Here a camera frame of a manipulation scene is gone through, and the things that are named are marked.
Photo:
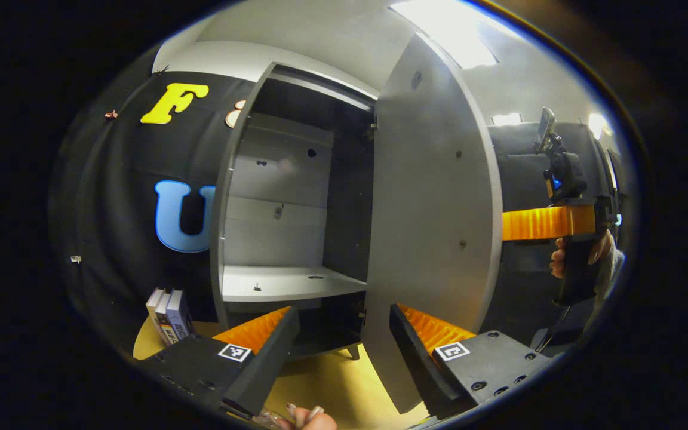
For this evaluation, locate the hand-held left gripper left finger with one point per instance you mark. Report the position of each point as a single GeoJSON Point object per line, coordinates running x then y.
{"type": "Point", "coordinates": [266, 364]}

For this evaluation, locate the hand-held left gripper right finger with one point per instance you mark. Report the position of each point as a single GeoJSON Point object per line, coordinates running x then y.
{"type": "Point", "coordinates": [418, 364]}

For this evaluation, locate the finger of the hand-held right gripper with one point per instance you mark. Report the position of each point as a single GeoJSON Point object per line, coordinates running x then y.
{"type": "Point", "coordinates": [541, 223]}

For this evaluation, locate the beige cabinet door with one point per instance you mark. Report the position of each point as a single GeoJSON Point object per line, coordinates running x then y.
{"type": "Point", "coordinates": [433, 209]}

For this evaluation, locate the grey cabinet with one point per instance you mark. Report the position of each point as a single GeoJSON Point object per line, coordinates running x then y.
{"type": "Point", "coordinates": [284, 227]}

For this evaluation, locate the ceiling light panel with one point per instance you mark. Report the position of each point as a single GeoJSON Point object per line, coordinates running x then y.
{"type": "Point", "coordinates": [598, 125]}
{"type": "Point", "coordinates": [506, 119]}
{"type": "Point", "coordinates": [451, 33]}

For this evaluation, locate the dark labelled book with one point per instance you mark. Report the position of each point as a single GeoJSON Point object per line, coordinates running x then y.
{"type": "Point", "coordinates": [168, 322]}

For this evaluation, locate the white book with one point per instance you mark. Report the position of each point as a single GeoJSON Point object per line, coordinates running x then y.
{"type": "Point", "coordinates": [156, 313]}

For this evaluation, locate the black clip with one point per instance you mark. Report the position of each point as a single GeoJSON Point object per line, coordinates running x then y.
{"type": "Point", "coordinates": [160, 70]}

